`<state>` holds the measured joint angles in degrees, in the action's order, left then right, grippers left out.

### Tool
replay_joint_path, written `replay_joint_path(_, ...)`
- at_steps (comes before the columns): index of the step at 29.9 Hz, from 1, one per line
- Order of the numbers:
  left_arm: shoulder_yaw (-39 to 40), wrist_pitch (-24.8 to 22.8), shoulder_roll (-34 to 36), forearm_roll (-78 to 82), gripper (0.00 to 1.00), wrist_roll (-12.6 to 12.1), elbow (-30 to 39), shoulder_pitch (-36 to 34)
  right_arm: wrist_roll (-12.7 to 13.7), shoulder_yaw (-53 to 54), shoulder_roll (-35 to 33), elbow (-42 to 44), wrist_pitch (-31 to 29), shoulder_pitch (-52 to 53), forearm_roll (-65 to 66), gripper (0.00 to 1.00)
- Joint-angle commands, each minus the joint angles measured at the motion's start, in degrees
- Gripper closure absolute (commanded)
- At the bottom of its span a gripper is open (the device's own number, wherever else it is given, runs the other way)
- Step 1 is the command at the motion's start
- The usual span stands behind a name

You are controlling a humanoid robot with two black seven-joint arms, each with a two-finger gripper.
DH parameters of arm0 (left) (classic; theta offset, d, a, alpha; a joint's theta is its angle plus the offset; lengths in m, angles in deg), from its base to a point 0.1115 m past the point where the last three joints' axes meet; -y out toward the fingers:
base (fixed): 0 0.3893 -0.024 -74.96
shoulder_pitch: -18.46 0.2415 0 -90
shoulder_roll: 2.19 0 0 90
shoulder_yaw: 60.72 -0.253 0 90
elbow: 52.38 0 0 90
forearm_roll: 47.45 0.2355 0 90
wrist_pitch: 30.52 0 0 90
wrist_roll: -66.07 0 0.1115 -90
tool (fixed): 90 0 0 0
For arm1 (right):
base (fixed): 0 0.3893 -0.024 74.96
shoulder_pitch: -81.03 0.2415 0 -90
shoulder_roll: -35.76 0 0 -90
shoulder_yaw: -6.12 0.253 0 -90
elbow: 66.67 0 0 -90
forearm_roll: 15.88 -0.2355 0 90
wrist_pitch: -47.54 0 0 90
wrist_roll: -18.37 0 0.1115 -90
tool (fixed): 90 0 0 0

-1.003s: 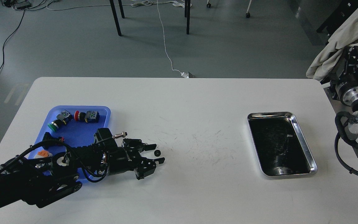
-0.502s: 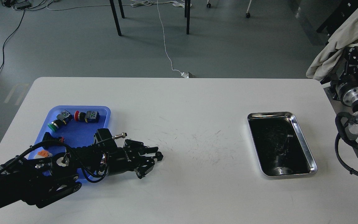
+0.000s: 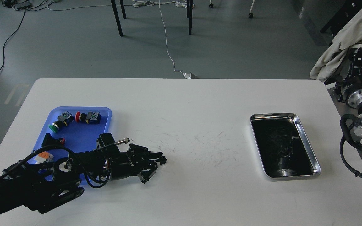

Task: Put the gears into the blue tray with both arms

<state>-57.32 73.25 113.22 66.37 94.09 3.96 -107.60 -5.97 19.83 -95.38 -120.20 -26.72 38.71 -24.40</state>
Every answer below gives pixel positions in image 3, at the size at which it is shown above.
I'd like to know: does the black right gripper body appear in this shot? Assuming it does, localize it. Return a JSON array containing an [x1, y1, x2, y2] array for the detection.
[[333, 75, 362, 109]]

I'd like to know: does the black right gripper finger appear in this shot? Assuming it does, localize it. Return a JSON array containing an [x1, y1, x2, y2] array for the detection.
[[348, 48, 362, 83]]

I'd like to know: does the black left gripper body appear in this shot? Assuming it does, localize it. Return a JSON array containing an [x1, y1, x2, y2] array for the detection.
[[108, 151, 144, 180]]

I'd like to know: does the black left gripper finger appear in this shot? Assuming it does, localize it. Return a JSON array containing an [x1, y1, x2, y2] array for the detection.
[[128, 143, 167, 166], [137, 163, 159, 184]]

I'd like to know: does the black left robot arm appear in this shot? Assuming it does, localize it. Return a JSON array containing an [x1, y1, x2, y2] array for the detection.
[[0, 133, 167, 215]]

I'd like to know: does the white chair with beige cloth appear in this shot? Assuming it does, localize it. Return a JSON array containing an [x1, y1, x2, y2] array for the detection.
[[309, 9, 362, 82]]

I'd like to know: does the blue plastic tray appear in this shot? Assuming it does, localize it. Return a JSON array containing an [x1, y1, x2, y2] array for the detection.
[[27, 106, 112, 184]]

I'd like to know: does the black square push button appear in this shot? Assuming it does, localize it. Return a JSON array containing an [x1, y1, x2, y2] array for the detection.
[[41, 133, 66, 147]]

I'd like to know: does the white power adapter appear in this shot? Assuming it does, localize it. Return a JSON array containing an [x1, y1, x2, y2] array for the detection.
[[183, 73, 197, 79]]

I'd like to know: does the silver metal tray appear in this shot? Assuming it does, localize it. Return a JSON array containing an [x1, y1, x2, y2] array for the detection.
[[250, 112, 321, 181]]

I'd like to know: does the black table leg left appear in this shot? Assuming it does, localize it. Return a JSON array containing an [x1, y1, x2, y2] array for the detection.
[[111, 0, 127, 37]]

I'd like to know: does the black table leg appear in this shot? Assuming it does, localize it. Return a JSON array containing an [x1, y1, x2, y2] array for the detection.
[[186, 0, 193, 35], [111, 0, 127, 37]]

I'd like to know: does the black table leg right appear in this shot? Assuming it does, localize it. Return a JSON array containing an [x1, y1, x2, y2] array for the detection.
[[186, 0, 193, 35]]

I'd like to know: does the red push button switch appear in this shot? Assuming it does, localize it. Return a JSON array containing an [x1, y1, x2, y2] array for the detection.
[[74, 111, 101, 124]]

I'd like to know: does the green push button switch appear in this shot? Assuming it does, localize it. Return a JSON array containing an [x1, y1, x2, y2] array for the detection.
[[48, 111, 74, 133]]

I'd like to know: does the yellow push button switch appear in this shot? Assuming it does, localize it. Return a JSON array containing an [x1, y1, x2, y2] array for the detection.
[[31, 151, 54, 164]]

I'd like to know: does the white cable on floor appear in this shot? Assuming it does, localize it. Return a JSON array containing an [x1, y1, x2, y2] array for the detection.
[[132, 0, 195, 76]]

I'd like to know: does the black cable on floor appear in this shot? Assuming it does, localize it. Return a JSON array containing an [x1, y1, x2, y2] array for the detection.
[[0, 0, 59, 123]]

